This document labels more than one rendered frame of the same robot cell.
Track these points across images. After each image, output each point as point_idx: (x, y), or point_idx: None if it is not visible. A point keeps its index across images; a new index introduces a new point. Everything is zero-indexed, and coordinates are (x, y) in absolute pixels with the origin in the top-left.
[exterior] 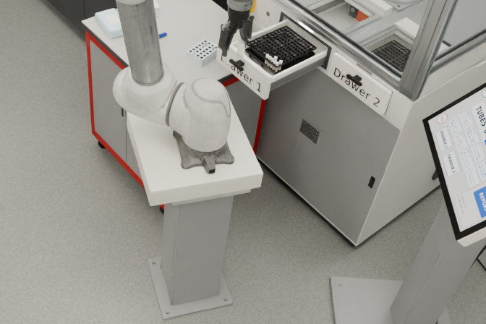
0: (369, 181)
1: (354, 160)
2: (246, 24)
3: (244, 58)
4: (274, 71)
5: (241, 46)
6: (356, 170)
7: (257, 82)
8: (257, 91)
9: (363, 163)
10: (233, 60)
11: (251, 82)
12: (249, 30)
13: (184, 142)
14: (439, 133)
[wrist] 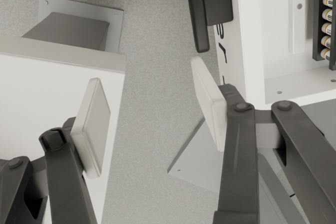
0: (317, 127)
1: (327, 104)
2: (324, 214)
3: (243, 16)
4: (317, 56)
5: (208, 119)
6: (318, 105)
7: (229, 81)
8: (222, 78)
9: (330, 123)
10: None
11: (222, 51)
12: (301, 201)
13: None
14: None
